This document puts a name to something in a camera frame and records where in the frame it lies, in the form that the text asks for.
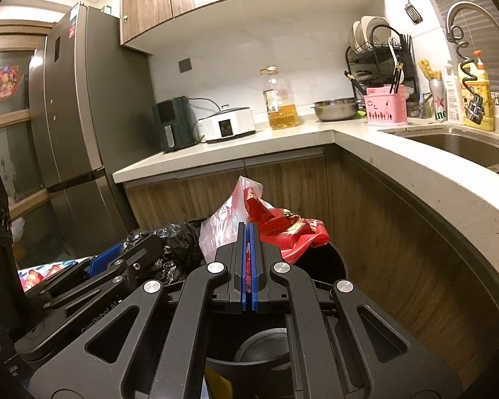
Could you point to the stainless steel sink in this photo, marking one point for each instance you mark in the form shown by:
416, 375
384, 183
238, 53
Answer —
453, 145

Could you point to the clear plastic bag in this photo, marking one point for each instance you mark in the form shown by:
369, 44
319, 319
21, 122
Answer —
220, 232

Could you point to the beer can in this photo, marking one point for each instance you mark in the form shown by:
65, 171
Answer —
438, 102

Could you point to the white pump bottle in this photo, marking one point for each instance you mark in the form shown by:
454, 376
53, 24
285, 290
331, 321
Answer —
455, 99

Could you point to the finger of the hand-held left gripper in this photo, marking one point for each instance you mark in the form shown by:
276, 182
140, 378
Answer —
143, 247
104, 259

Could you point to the black coffee machine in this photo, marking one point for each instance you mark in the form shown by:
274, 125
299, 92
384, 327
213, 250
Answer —
172, 124

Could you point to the black trash bag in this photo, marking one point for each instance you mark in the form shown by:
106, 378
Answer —
174, 245

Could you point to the white electric cooker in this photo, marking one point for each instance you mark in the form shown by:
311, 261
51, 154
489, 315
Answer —
226, 126

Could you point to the pink utensil basket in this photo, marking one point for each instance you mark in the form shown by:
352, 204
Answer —
384, 108

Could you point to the wooden lower cabinet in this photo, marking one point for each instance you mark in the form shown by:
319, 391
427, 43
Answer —
378, 232

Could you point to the bundle of black chopsticks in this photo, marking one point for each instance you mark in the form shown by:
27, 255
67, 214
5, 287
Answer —
406, 50

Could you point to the black trash bin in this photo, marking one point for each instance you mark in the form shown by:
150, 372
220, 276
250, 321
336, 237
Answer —
337, 266

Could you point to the black dish rack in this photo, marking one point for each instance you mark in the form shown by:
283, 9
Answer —
372, 70

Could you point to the wooden framed glass door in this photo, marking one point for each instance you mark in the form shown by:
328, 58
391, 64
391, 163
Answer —
8, 141

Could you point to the steel spring faucet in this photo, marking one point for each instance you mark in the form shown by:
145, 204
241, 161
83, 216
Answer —
468, 6

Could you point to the red door decoration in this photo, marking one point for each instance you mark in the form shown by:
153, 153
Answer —
6, 82

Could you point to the grey wall outlet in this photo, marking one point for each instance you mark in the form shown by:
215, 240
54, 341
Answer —
185, 65

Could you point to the cooking oil bottle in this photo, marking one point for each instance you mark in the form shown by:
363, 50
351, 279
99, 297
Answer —
280, 108

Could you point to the red plastic bag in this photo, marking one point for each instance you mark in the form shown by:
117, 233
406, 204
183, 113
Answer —
287, 228

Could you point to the stainless steel bowl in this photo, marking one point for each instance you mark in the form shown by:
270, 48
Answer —
334, 110

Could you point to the grey refrigerator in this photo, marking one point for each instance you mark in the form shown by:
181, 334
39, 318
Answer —
79, 133

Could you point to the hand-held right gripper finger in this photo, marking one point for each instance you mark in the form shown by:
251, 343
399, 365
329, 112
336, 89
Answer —
243, 259
253, 259

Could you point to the yellow detergent bottle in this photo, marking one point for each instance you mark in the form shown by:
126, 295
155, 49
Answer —
486, 95

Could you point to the white plate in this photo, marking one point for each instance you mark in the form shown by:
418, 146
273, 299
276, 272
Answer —
376, 27
354, 35

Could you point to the yellow dish brush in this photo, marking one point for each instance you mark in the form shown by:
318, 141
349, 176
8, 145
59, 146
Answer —
428, 70

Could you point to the floral blanket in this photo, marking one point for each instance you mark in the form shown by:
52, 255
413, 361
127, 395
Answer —
37, 276

